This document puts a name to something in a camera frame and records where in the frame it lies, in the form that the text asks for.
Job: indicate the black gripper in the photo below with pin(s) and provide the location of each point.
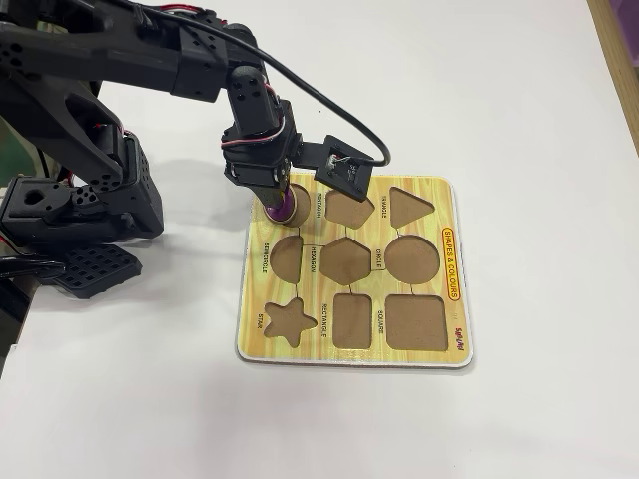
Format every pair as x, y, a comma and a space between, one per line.
252, 175

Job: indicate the purple oval piece yellow pin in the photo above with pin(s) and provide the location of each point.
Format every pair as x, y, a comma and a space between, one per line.
279, 214

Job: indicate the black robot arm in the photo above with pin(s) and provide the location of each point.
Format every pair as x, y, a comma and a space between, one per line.
75, 65

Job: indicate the wooden shape puzzle board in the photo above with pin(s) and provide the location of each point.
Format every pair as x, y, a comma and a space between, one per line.
379, 179

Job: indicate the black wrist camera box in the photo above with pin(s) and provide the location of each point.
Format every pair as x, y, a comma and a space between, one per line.
344, 173

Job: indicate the black grid base plate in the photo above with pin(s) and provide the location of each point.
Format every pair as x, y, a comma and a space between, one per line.
95, 269

